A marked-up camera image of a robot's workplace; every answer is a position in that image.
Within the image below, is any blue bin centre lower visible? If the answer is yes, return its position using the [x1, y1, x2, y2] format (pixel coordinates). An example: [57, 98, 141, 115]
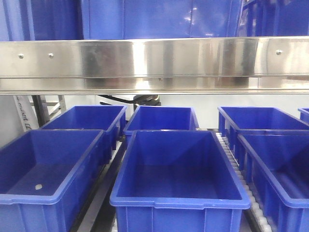
[110, 130, 251, 232]

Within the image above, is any white roller conveyor rail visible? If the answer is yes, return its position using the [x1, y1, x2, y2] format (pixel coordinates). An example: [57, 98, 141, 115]
[215, 131, 273, 232]

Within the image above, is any blue bin upper centre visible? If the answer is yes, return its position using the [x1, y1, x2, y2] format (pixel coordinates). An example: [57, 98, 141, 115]
[81, 0, 243, 40]

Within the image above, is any black cable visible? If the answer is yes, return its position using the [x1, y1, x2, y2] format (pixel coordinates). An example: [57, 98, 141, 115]
[97, 94, 161, 106]

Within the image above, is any blue bin behind centre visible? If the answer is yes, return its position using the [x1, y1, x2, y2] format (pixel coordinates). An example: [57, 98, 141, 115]
[123, 106, 199, 143]

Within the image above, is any blue bin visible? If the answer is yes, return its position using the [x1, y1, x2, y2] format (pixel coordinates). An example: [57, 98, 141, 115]
[41, 105, 126, 160]
[218, 106, 309, 150]
[110, 130, 251, 232]
[81, 0, 243, 40]
[0, 130, 104, 232]
[0, 0, 83, 41]
[238, 135, 309, 232]
[237, 0, 309, 37]
[298, 108, 309, 124]
[123, 106, 199, 143]

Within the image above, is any blue bin right lower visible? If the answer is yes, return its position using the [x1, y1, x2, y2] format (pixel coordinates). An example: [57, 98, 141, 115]
[238, 135, 309, 232]

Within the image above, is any blue bin upper right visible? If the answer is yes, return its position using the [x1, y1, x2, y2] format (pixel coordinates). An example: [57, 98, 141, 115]
[237, 0, 309, 37]

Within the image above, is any blue bin rear left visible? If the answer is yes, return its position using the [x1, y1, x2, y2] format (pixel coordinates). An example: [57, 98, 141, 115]
[41, 105, 126, 160]

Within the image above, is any lower stainless steel shelf rail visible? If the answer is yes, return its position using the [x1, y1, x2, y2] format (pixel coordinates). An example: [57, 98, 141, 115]
[0, 36, 309, 95]

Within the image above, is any blue bin rear right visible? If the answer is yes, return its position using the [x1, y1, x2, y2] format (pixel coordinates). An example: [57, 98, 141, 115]
[218, 106, 309, 150]

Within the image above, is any blue bin upper left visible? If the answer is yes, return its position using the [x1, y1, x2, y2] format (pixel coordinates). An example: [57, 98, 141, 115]
[0, 0, 83, 41]

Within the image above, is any blue bin far right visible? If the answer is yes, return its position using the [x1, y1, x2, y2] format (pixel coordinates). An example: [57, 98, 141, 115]
[298, 108, 309, 124]

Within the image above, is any blue bin left lower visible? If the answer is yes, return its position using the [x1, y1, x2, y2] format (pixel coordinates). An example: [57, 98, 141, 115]
[0, 130, 104, 232]

